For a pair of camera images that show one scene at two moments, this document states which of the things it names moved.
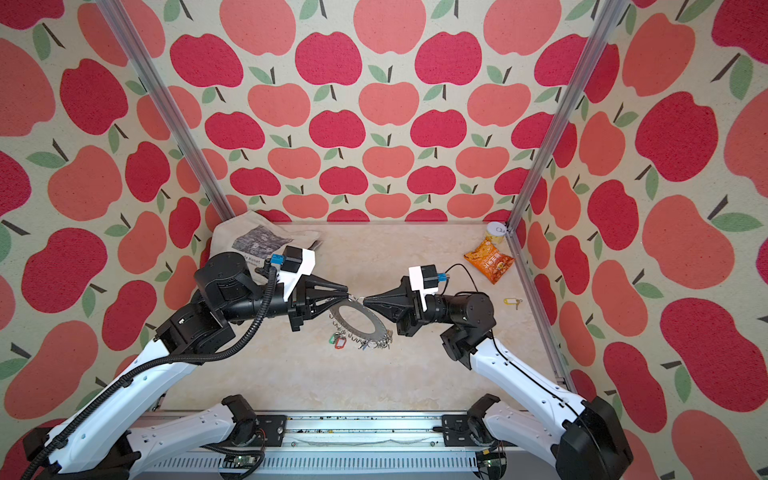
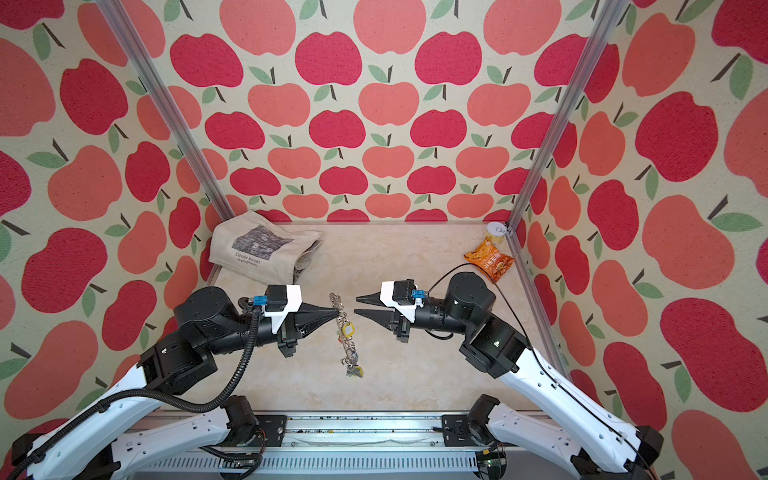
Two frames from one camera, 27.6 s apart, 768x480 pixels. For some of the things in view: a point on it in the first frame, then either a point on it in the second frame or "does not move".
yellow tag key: [512, 301] -> [349, 330]
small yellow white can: [497, 231] does not move
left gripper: [306, 300] -> [314, 316]
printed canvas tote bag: [257, 239] does not move
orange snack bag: [489, 261] does not move
